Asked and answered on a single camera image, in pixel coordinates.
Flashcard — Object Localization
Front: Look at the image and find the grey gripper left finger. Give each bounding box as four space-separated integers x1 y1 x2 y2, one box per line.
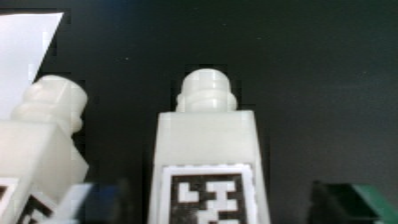
49 183 131 224

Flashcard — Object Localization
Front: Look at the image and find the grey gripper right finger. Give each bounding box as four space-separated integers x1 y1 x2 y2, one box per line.
307 181 398 224

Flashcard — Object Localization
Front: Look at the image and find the white table leg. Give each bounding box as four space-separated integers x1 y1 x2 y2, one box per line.
147 69 269 224
0 75 88 224

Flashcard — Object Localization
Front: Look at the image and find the white sheet with tags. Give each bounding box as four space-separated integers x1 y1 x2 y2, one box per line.
0 13 62 119

